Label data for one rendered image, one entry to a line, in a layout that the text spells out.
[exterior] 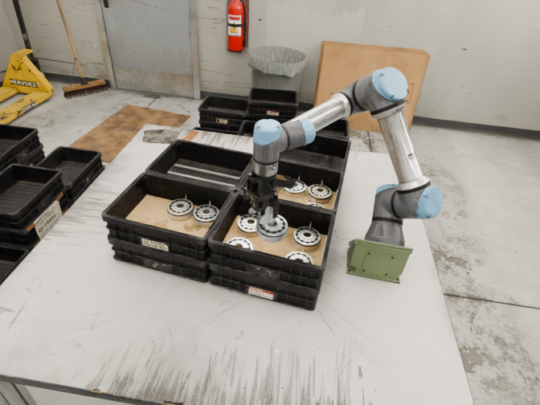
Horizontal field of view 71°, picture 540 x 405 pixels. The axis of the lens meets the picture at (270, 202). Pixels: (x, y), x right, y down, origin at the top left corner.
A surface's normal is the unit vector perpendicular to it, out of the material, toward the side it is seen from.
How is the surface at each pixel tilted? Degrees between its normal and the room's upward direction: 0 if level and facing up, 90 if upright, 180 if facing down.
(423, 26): 90
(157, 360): 0
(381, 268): 90
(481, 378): 0
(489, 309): 0
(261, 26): 90
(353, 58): 81
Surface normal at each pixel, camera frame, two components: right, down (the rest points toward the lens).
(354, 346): 0.07, -0.79
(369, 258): -0.19, 0.59
